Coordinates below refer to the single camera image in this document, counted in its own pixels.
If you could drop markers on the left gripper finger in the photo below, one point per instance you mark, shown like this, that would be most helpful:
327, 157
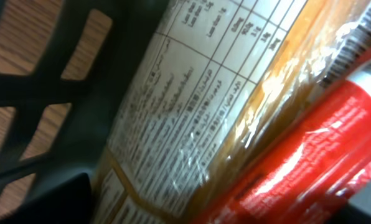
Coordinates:
69, 203

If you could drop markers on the orange noodle packet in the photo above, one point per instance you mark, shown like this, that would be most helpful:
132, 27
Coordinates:
220, 84

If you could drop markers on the red white stick packet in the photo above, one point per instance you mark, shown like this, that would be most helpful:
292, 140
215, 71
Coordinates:
309, 166

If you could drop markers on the grey plastic mesh basket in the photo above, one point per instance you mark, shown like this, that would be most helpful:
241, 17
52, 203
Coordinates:
65, 67

